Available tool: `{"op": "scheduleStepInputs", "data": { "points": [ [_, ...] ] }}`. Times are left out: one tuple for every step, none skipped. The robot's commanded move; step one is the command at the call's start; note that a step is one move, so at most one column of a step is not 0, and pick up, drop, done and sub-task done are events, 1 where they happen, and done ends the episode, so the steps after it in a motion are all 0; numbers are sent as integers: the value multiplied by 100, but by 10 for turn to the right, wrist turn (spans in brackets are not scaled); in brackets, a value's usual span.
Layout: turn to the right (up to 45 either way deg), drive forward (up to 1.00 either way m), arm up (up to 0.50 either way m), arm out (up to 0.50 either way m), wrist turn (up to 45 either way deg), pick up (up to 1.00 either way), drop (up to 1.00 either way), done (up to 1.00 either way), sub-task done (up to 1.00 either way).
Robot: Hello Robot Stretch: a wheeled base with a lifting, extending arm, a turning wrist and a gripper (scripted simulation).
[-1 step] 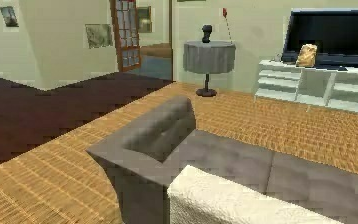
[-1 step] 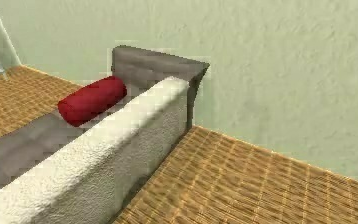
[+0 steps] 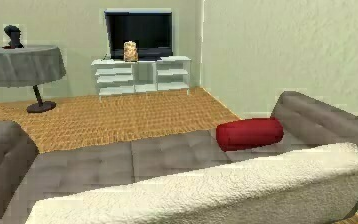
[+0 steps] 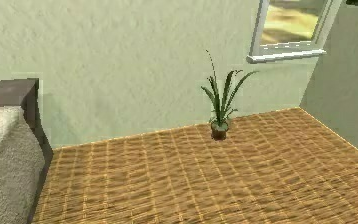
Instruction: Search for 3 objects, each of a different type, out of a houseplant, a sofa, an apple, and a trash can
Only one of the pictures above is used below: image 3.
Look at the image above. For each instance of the white fluffy blanket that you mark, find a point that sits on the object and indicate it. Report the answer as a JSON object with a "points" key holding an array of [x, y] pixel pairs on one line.
{"points": [[220, 190]]}

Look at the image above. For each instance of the round table with grey cloth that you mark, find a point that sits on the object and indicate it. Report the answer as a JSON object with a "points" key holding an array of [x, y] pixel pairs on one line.
{"points": [[25, 66]]}

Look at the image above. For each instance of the black television set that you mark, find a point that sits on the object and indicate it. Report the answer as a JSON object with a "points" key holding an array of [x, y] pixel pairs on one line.
{"points": [[138, 33]]}

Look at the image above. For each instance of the white television stand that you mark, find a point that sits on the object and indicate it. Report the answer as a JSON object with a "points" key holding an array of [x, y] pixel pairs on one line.
{"points": [[140, 76]]}

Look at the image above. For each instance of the black statue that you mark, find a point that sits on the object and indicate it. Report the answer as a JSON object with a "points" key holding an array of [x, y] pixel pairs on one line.
{"points": [[13, 36]]}

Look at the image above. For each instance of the red cushion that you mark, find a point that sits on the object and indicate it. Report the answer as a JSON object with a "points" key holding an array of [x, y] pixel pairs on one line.
{"points": [[249, 133]]}

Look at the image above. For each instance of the grey sofa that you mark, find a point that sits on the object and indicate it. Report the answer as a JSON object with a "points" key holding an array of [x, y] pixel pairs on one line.
{"points": [[97, 166]]}

